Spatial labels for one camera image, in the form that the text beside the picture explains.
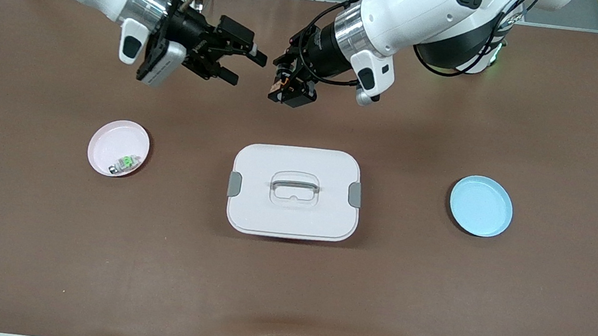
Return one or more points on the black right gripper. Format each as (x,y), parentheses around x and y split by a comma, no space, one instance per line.
(189,32)

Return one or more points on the pale pink round plate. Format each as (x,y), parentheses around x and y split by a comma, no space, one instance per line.
(116,143)

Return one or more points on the brown table cover mat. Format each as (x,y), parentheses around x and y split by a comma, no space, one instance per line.
(284,286)

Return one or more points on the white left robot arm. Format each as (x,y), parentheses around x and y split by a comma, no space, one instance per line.
(409,10)

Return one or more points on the orange and black switch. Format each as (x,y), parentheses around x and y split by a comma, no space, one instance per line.
(277,82)

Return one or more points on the light blue round plate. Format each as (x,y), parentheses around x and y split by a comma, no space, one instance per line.
(481,207)

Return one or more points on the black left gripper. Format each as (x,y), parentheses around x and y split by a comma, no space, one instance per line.
(322,47)

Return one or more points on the green push-button switch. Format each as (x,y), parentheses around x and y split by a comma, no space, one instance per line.
(127,162)

